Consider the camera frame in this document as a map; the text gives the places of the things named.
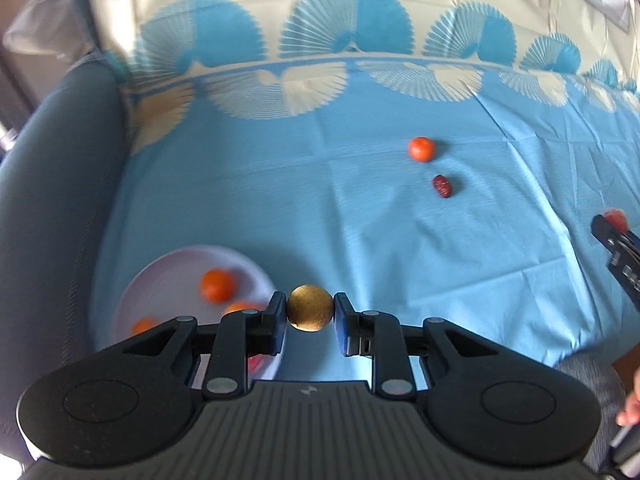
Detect tan longan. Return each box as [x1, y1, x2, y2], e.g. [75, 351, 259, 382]
[286, 285, 334, 333]

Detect orange fruit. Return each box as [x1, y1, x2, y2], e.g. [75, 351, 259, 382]
[130, 316, 160, 336]

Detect orange tangerine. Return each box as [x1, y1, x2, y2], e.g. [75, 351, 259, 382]
[222, 301, 266, 315]
[200, 268, 236, 304]
[408, 136, 436, 162]

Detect blue fan-pattern cloth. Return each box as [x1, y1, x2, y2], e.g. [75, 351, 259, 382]
[89, 0, 639, 364]

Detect blue sofa armrest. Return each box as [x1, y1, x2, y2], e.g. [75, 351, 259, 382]
[1, 54, 128, 464]

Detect red fruit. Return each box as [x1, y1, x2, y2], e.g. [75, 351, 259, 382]
[603, 209, 629, 234]
[247, 354, 265, 375]

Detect person's right hand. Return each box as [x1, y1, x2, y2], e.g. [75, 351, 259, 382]
[616, 368, 640, 427]

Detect dark red date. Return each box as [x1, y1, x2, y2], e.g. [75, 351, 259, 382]
[432, 174, 452, 198]

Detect white round plate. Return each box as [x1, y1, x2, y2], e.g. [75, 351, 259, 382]
[110, 245, 274, 344]

